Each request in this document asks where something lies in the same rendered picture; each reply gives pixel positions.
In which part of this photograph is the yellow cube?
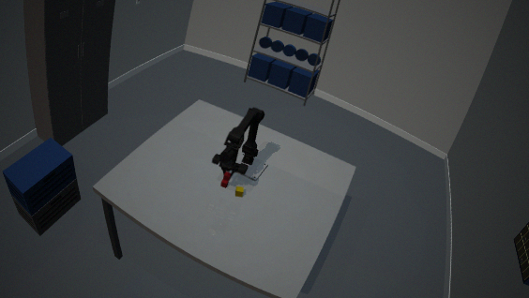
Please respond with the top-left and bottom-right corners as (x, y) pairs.
(235, 186), (243, 198)

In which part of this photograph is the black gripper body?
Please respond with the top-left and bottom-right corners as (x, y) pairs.
(212, 154), (248, 174)

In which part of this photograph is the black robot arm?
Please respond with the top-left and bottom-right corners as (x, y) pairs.
(219, 108), (265, 172)

